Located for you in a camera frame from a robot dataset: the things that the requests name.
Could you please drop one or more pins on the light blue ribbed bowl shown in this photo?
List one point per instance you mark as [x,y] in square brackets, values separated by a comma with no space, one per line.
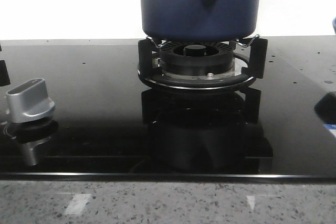
[334,25]

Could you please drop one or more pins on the silver stove control knob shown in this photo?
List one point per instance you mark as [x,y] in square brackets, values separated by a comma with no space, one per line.
[29,101]

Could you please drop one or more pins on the dark blue cooking pot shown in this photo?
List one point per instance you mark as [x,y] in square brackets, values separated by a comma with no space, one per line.
[199,20]

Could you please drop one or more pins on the black round gas burner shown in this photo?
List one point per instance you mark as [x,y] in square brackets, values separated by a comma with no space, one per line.
[181,60]

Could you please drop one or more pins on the blue white cooktop sticker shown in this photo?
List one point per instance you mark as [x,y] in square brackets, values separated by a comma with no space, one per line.
[331,128]

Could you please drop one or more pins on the black glass gas cooktop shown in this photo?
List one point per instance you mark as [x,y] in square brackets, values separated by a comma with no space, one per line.
[107,125]

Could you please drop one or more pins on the black pot support grate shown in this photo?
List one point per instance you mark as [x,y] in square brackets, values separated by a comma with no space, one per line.
[249,64]

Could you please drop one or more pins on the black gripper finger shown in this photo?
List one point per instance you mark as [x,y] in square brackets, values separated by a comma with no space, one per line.
[326,108]

